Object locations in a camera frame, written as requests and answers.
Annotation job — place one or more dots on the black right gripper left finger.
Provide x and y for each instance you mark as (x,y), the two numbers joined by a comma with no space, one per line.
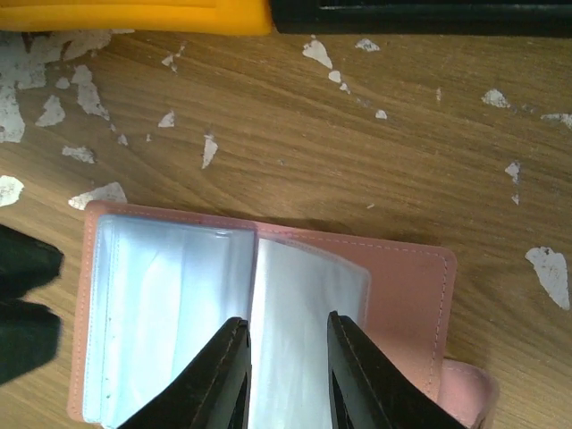
(211,392)

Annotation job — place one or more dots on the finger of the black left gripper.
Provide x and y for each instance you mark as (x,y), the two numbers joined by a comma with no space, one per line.
(26,263)
(30,335)

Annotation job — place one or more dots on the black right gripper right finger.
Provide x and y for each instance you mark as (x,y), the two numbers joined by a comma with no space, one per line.
(368,391)

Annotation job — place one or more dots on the pink leather card holder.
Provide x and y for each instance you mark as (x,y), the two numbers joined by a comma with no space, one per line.
(156,284)

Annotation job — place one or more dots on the black bin with teal cards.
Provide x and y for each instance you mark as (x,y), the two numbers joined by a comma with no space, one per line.
(550,19)

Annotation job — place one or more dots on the yellow plastic bin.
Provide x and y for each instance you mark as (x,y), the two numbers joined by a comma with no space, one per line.
(229,18)

